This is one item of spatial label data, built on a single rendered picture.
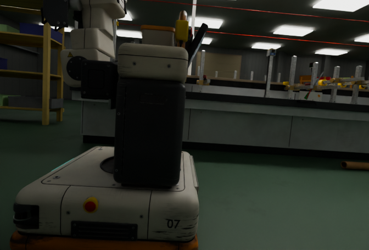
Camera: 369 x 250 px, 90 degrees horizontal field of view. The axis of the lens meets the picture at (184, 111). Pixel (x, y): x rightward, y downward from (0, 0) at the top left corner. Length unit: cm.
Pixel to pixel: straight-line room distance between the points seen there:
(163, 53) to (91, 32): 38
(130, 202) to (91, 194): 14
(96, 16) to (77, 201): 75
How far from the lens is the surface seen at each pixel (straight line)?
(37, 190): 87
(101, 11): 100
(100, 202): 77
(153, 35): 86
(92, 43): 92
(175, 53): 67
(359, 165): 275
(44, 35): 392
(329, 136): 295
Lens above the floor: 64
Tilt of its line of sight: 4 degrees down
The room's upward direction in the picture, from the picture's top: 4 degrees clockwise
